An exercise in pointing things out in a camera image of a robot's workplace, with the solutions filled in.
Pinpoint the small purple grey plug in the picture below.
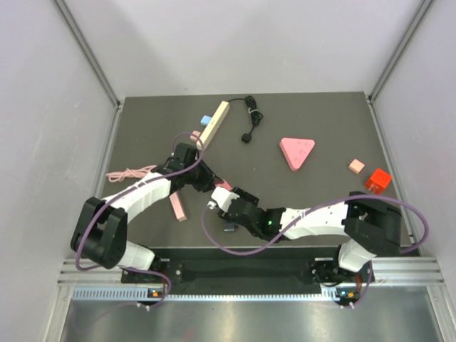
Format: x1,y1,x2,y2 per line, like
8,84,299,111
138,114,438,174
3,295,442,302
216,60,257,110
224,223,238,233

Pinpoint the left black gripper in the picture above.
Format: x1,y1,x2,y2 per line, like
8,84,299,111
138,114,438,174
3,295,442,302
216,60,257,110
183,157,222,192

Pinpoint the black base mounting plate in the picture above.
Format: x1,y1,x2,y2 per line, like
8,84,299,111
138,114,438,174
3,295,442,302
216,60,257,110
120,247,361,286

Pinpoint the grey slotted cable duct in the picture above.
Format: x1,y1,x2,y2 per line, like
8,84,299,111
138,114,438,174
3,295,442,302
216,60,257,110
71,287,357,302

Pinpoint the aluminium frame post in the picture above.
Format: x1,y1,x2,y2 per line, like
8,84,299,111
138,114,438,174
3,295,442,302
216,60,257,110
366,0,435,105
51,0,121,108

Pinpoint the pink triangular socket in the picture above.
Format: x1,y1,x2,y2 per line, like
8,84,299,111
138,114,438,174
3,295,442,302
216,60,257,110
279,138,315,172

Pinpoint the pink usb cable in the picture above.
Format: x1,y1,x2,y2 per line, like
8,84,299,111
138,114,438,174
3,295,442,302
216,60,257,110
105,164,157,184

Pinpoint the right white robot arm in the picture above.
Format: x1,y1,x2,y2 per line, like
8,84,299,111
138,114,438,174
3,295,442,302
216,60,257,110
208,187,402,283

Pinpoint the right aluminium frame post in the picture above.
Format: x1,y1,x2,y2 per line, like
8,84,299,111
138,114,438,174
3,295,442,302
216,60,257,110
366,0,435,105

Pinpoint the black power cable with plug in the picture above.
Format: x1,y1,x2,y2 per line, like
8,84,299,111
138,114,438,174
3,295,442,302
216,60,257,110
227,95,264,145

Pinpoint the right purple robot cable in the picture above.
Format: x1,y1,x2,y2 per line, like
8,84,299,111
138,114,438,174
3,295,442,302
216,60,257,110
201,198,430,309

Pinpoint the red cube plug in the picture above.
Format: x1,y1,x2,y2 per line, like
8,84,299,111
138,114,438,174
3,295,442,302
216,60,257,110
364,168,392,195

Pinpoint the pink long power strip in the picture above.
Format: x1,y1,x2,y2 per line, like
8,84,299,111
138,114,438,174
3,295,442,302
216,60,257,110
170,192,187,222

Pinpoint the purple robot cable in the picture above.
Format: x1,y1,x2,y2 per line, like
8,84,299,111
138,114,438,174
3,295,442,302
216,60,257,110
201,198,430,309
75,132,205,311

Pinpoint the peach plug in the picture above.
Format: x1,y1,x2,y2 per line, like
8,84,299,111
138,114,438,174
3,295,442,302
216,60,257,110
348,159,365,175

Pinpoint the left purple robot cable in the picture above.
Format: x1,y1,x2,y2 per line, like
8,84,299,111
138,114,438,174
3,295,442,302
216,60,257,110
75,132,205,311

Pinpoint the left aluminium frame post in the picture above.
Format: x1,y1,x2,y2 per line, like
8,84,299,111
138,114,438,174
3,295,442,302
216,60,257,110
51,0,121,108

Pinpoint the small pink usb plug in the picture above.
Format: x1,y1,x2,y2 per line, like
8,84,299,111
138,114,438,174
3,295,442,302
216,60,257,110
216,181,232,191

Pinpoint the blue plug adapter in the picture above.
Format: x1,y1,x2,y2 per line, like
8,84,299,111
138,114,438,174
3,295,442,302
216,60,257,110
200,115,212,127

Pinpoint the beige power strip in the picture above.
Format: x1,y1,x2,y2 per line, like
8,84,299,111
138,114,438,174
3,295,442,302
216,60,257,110
197,101,229,150

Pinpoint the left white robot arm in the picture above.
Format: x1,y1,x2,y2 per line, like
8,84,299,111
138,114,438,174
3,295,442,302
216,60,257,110
71,142,223,283

